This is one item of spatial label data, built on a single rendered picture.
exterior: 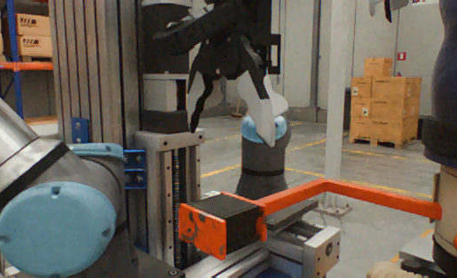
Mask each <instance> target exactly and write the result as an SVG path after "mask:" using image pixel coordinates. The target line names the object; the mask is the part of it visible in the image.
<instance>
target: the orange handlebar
mask: <svg viewBox="0 0 457 278"><path fill-rule="evenodd" d="M325 192H329V193H333V194H341V195H344V196H348V197H350V198H353V199H357V200H360V201H369V202H372V203H374V204H378V205H382V206H384V207H388V208H391V209H400V210H402V211H405V212H409V213H412V214H415V215H419V216H424V217H427V218H433V219H437V220H441V218H442V208H441V206H440V205H439V203H438V202H436V201H426V200H422V199H419V198H415V197H412V196H408V195H405V194H395V193H390V192H388V191H383V190H380V189H377V188H372V187H366V186H360V185H356V184H352V183H349V182H345V181H342V180H338V179H332V178H327V179H324V178H319V179H315V180H312V181H310V182H309V183H306V184H303V185H300V186H296V187H292V188H289V189H287V190H285V191H283V192H280V193H277V194H271V195H269V196H266V197H264V198H262V199H260V200H257V202H260V203H262V204H264V205H266V206H267V215H269V214H271V213H273V212H276V211H278V210H280V209H285V208H287V207H290V206H292V205H294V204H295V203H298V202H300V201H305V200H307V199H309V198H311V197H314V196H316V195H318V194H323V193H325ZM453 246H454V248H455V250H457V234H456V235H455V238H454V241H453Z"/></svg>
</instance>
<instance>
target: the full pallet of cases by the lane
mask: <svg viewBox="0 0 457 278"><path fill-rule="evenodd" d="M392 65H393V58H389V57H370V58H365V70H364V76H363V77H352V88H351V97H352V101H351V112H350V116H351V121H350V134H349V143H356V142H358V141H361V140H364V139H365V140H370V146H380V145H382V144H383V143H394V144H395V148H396V149H401V148H403V147H405V145H409V144H411V143H413V142H415V141H416V139H417V138H416V137H417V120H418V116H419V111H420V97H421V90H422V78H421V77H392Z"/></svg>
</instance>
